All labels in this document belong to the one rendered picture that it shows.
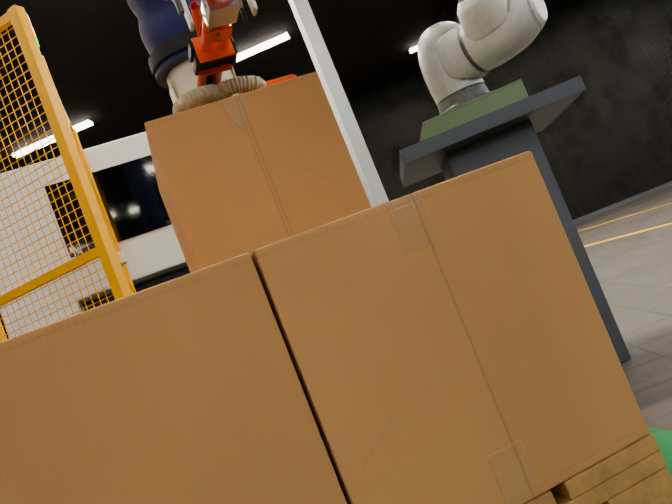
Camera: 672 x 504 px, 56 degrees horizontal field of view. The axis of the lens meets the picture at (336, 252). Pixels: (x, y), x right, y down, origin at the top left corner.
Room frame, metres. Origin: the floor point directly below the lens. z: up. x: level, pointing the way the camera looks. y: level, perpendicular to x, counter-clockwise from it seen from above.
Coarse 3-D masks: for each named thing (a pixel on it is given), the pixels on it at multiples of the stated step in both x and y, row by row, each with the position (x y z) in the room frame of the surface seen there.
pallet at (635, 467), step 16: (624, 448) 0.83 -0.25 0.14; (640, 448) 0.83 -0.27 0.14; (656, 448) 0.83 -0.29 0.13; (608, 464) 0.81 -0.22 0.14; (624, 464) 0.82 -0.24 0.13; (640, 464) 0.82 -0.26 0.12; (656, 464) 0.83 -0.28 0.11; (576, 480) 0.80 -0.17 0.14; (592, 480) 0.80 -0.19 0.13; (608, 480) 0.81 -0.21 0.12; (624, 480) 0.82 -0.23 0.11; (640, 480) 0.82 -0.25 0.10; (656, 480) 0.83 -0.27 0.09; (544, 496) 0.78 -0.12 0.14; (560, 496) 0.82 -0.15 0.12; (576, 496) 0.80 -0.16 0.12; (592, 496) 0.80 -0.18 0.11; (608, 496) 0.81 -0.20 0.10; (624, 496) 0.81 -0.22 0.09; (640, 496) 0.82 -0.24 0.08; (656, 496) 0.83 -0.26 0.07
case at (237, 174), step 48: (240, 96) 1.36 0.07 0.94; (288, 96) 1.39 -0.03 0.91; (192, 144) 1.32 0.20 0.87; (240, 144) 1.35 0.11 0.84; (288, 144) 1.38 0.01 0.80; (336, 144) 1.40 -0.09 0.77; (192, 192) 1.32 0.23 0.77; (240, 192) 1.34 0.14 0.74; (288, 192) 1.36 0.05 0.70; (336, 192) 1.39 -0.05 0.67; (192, 240) 1.31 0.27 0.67; (240, 240) 1.33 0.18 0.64
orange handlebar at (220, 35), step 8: (208, 0) 1.16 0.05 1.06; (200, 24) 1.28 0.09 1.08; (200, 32) 1.31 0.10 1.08; (208, 32) 1.28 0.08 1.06; (216, 32) 1.28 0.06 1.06; (224, 32) 1.30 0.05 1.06; (208, 40) 1.30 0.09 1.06; (216, 40) 1.32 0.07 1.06; (224, 40) 1.33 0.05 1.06; (200, 48) 1.36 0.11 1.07; (208, 48) 1.35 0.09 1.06; (200, 80) 1.51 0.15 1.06; (216, 80) 1.54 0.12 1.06; (272, 80) 1.74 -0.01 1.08; (280, 80) 1.74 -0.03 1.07
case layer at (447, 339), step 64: (448, 192) 0.80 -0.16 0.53; (512, 192) 0.82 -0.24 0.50; (256, 256) 0.72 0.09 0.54; (320, 256) 0.74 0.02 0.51; (384, 256) 0.76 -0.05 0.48; (448, 256) 0.79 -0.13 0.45; (512, 256) 0.81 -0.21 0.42; (64, 320) 0.66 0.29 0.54; (128, 320) 0.68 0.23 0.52; (192, 320) 0.70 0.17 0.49; (256, 320) 0.72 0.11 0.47; (320, 320) 0.74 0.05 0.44; (384, 320) 0.76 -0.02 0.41; (448, 320) 0.78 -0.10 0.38; (512, 320) 0.80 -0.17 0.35; (576, 320) 0.83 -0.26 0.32; (0, 384) 0.64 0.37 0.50; (64, 384) 0.66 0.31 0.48; (128, 384) 0.67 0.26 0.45; (192, 384) 0.69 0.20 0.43; (256, 384) 0.71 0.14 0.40; (320, 384) 0.73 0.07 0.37; (384, 384) 0.75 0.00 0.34; (448, 384) 0.77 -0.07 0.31; (512, 384) 0.79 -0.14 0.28; (576, 384) 0.82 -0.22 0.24; (0, 448) 0.63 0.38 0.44; (64, 448) 0.65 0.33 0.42; (128, 448) 0.67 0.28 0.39; (192, 448) 0.68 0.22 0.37; (256, 448) 0.70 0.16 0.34; (320, 448) 0.72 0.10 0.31; (384, 448) 0.74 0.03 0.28; (448, 448) 0.76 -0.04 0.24; (512, 448) 0.78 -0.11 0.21; (576, 448) 0.81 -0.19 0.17
